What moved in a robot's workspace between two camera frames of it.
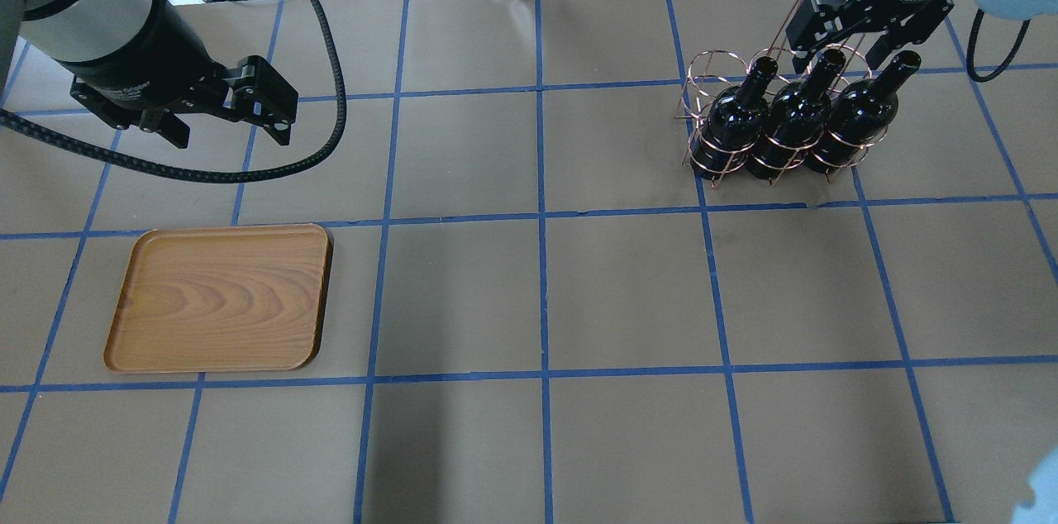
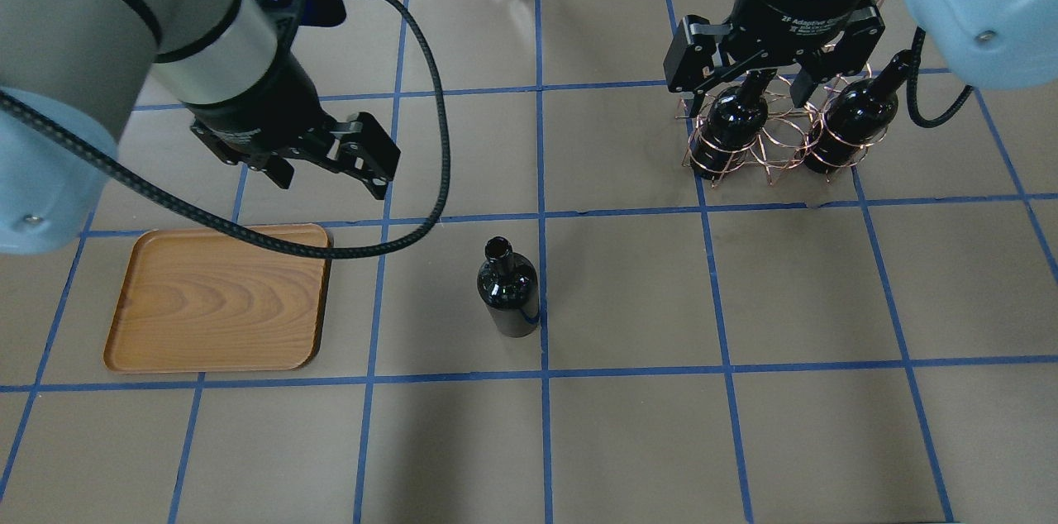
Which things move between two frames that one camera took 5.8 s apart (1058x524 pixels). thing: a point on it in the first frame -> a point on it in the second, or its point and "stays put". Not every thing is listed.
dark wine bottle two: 797,121 -> 508,287
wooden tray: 223,299 stays put
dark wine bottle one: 860,116 stays put
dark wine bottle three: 735,120 stays put
